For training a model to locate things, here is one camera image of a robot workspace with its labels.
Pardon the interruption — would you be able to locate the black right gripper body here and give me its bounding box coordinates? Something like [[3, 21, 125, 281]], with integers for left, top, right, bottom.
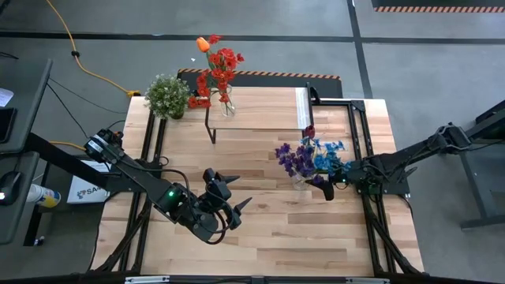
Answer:
[[314, 173, 348, 200]]

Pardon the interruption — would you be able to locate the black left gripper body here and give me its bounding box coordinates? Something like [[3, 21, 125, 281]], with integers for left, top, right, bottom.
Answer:
[[203, 168, 242, 231]]

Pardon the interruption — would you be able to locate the blue artificial flower bunch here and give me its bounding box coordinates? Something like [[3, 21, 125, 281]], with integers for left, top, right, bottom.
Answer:
[[300, 136, 353, 178]]

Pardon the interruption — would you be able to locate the clear glass vase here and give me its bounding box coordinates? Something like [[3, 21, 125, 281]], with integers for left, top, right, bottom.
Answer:
[[290, 172, 313, 192], [219, 84, 238, 118]]

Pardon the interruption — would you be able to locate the purple artificial flower bunch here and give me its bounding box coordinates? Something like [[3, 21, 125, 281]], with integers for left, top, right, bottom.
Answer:
[[274, 142, 319, 187]]

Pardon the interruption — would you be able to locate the dark red artificial tulip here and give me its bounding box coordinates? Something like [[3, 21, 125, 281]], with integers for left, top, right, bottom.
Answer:
[[302, 125, 317, 159]]

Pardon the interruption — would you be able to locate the red artificial flower bunch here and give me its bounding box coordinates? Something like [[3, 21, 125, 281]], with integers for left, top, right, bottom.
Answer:
[[207, 34, 246, 94], [186, 69, 232, 110]]

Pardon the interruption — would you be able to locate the orange artificial tulip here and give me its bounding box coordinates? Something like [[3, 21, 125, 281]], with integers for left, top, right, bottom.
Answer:
[[196, 35, 230, 99]]

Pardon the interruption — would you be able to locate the potted plant with white flowers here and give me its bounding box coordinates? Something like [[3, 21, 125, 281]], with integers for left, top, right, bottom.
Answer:
[[143, 73, 196, 121]]

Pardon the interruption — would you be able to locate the black mat with hazard stripe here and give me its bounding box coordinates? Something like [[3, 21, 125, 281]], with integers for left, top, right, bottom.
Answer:
[[176, 68, 343, 99], [371, 0, 505, 13]]

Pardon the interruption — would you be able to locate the white printed box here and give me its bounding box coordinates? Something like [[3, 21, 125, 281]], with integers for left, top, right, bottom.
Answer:
[[65, 159, 112, 205]]

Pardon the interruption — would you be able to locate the grey metal stand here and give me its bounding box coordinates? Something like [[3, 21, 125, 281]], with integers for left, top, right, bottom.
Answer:
[[436, 100, 505, 230]]

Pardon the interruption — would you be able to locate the black support beam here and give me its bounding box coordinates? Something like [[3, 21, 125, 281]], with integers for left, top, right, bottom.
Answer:
[[23, 132, 110, 189]]

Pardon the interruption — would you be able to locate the white and yellow bottle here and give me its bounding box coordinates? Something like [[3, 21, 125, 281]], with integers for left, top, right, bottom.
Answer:
[[25, 183, 62, 209]]

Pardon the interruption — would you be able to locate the grey desk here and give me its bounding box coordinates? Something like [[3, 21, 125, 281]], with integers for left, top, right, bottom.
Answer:
[[0, 151, 52, 248], [0, 58, 54, 155]]

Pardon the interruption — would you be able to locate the black computer mouse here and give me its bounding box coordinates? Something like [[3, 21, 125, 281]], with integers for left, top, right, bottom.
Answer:
[[0, 170, 23, 207]]

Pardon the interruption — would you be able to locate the black phone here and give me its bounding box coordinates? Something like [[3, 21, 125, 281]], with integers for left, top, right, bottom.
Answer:
[[0, 106, 18, 144]]

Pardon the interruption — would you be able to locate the white paper sheet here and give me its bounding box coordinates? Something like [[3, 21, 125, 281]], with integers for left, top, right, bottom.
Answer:
[[0, 87, 15, 108]]

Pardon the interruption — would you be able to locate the black aluminium table frame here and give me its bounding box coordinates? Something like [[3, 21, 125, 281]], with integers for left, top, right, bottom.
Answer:
[[90, 96, 426, 277]]

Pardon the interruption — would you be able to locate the wooden shelf with black frame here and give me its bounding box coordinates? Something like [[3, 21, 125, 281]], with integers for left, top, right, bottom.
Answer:
[[204, 81, 316, 145]]

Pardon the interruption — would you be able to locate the yellow cable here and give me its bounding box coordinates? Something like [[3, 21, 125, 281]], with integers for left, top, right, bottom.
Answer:
[[49, 140, 86, 151], [44, 0, 142, 99]]

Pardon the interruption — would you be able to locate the black floor cable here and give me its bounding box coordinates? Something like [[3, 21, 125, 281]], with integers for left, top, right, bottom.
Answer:
[[47, 77, 128, 140]]

